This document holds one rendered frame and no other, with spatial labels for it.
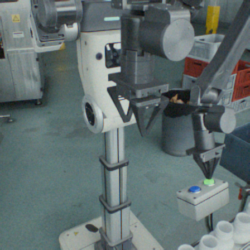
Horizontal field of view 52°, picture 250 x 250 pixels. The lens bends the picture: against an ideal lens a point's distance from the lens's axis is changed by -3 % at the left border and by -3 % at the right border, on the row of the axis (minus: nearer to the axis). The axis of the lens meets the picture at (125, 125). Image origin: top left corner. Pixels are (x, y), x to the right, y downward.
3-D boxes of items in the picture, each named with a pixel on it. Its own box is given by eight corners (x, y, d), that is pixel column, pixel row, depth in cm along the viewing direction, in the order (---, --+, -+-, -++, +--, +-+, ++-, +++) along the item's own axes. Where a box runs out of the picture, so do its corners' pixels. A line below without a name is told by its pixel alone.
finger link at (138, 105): (136, 146, 45) (138, 95, 41) (115, 129, 50) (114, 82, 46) (167, 136, 48) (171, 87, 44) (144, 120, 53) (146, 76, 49)
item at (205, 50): (212, 63, 286) (215, 43, 276) (183, 56, 315) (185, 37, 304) (240, 56, 320) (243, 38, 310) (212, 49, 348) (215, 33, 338)
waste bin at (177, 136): (175, 164, 270) (181, 107, 240) (149, 144, 304) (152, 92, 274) (206, 151, 291) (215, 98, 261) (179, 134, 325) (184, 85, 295)
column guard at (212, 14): (210, 36, 981) (214, 6, 929) (203, 34, 1010) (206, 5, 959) (217, 35, 999) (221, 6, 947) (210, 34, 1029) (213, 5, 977)
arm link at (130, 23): (143, 8, 44) (114, 8, 41) (169, 10, 39) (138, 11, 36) (141, 48, 47) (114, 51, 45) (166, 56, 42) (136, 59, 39)
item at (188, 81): (207, 100, 307) (210, 82, 297) (180, 90, 335) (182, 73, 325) (234, 89, 341) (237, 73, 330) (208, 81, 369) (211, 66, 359)
